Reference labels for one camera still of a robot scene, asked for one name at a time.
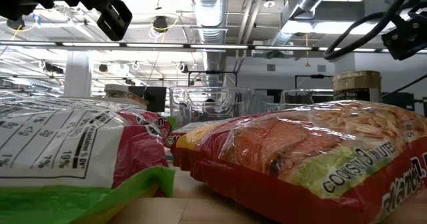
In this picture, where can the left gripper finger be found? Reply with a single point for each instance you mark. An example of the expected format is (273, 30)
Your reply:
(124, 17)

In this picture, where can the tan-lidded spice jar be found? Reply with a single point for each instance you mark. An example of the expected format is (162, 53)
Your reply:
(357, 80)

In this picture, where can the brown orange snack packet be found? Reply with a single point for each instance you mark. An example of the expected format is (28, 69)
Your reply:
(138, 100)

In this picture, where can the green pink ramen packet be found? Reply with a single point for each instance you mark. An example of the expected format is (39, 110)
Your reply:
(50, 144)

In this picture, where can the red yellow ramen packet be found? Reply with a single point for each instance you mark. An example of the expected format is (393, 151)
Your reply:
(283, 150)

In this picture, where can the black monitor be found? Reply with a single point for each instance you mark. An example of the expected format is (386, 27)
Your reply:
(398, 101)
(156, 99)

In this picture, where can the white building column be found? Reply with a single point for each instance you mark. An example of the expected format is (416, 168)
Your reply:
(77, 70)

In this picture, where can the long ceiling light panel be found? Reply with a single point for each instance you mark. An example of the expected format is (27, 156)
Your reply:
(317, 27)

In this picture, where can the black overhead light bar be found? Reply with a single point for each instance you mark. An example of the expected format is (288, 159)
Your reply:
(217, 46)

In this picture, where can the clear plastic container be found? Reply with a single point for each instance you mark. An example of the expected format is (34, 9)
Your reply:
(177, 110)
(287, 99)

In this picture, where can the round ceiling fixture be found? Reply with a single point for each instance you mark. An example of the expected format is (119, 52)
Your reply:
(269, 2)

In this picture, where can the wide silver ventilation duct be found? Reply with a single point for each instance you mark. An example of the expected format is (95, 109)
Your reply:
(213, 64)

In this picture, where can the black background rig frame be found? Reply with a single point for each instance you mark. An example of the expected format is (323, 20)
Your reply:
(317, 76)

